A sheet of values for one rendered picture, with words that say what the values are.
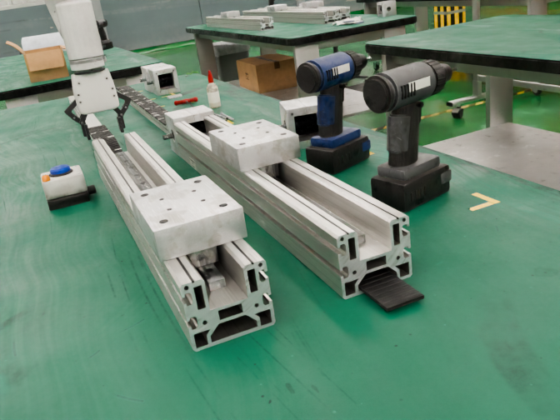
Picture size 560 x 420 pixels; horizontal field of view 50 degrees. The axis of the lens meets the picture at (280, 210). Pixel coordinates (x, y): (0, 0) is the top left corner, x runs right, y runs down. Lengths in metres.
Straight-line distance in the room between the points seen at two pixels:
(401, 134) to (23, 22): 11.56
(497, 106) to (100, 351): 3.01
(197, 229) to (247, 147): 0.30
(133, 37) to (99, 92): 10.98
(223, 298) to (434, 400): 0.26
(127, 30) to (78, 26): 10.98
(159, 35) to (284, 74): 7.59
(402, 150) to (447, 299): 0.31
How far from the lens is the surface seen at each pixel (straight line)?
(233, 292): 0.70
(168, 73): 2.41
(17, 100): 3.51
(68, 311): 0.86
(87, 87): 1.56
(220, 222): 0.72
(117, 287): 0.88
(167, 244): 0.71
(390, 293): 0.73
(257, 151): 0.98
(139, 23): 12.56
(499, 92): 3.50
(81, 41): 1.54
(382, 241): 0.77
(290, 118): 1.35
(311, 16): 4.47
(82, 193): 1.27
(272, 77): 5.20
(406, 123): 0.96
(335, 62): 1.16
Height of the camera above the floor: 1.16
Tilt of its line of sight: 22 degrees down
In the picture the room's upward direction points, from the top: 8 degrees counter-clockwise
